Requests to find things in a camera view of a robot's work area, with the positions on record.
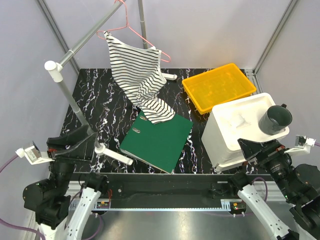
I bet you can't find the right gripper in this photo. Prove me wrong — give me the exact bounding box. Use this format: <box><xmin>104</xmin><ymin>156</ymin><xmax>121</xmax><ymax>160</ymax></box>
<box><xmin>237</xmin><ymin>136</ymin><xmax>297</xmax><ymax>200</ymax></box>

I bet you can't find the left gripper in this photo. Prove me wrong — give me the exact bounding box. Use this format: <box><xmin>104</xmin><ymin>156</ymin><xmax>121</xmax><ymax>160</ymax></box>
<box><xmin>47</xmin><ymin>123</ymin><xmax>99</xmax><ymax>196</ymax></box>

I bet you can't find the striped black white tank top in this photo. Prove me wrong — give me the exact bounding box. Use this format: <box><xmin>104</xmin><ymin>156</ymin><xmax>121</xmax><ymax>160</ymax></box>
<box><xmin>104</xmin><ymin>31</ymin><xmax>176</xmax><ymax>124</ymax></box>

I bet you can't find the pink wire hanger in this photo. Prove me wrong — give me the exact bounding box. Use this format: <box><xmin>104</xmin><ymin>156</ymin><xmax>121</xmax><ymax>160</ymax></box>
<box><xmin>96</xmin><ymin>0</ymin><xmax>172</xmax><ymax>63</ymax></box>

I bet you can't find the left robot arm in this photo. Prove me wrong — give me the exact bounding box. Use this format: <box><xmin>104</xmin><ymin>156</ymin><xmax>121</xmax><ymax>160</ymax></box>
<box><xmin>16</xmin><ymin>125</ymin><xmax>108</xmax><ymax>240</ymax></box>

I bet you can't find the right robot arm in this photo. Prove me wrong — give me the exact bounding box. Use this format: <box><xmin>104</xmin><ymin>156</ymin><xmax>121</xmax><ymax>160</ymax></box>
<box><xmin>227</xmin><ymin>138</ymin><xmax>320</xmax><ymax>240</ymax></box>

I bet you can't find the white foam box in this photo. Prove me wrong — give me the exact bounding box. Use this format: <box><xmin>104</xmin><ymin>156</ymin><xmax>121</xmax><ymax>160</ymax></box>
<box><xmin>201</xmin><ymin>92</ymin><xmax>290</xmax><ymax>172</ymax></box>

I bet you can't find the dark green mug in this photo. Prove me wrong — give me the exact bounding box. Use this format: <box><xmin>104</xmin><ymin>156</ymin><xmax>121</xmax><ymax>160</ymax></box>
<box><xmin>258</xmin><ymin>103</ymin><xmax>293</xmax><ymax>135</ymax></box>

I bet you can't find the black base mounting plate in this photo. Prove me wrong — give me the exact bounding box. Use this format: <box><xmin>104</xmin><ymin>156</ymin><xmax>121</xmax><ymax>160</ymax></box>
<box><xmin>72</xmin><ymin>172</ymin><xmax>273</xmax><ymax>210</ymax></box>

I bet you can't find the yellow plastic tray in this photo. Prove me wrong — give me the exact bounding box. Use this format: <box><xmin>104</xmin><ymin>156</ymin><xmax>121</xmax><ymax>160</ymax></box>
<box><xmin>182</xmin><ymin>63</ymin><xmax>257</xmax><ymax>115</ymax></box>

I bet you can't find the grey metal clothes rack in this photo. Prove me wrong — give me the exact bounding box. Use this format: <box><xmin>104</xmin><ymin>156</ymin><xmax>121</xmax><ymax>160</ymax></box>
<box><xmin>44</xmin><ymin>0</ymin><xmax>178</xmax><ymax>166</ymax></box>

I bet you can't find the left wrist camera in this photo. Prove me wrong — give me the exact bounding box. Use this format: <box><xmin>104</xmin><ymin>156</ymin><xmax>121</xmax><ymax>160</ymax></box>
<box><xmin>15</xmin><ymin>141</ymin><xmax>54</xmax><ymax>165</ymax></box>

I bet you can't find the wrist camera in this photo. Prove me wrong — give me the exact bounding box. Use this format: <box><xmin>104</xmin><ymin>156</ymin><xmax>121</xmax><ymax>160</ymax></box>
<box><xmin>15</xmin><ymin>141</ymin><xmax>54</xmax><ymax>165</ymax></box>
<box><xmin>285</xmin><ymin>135</ymin><xmax>317</xmax><ymax>155</ymax></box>

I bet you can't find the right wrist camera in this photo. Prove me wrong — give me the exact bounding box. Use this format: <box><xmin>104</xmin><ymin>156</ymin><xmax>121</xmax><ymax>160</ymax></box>
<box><xmin>285</xmin><ymin>135</ymin><xmax>317</xmax><ymax>155</ymax></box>

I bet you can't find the green ring binder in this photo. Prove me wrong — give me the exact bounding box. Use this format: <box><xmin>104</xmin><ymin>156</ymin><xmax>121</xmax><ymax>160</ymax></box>
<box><xmin>119</xmin><ymin>111</ymin><xmax>193</xmax><ymax>174</ymax></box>

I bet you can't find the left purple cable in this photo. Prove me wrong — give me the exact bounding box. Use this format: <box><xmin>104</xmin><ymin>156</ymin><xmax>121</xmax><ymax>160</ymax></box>
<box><xmin>0</xmin><ymin>153</ymin><xmax>47</xmax><ymax>240</ymax></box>

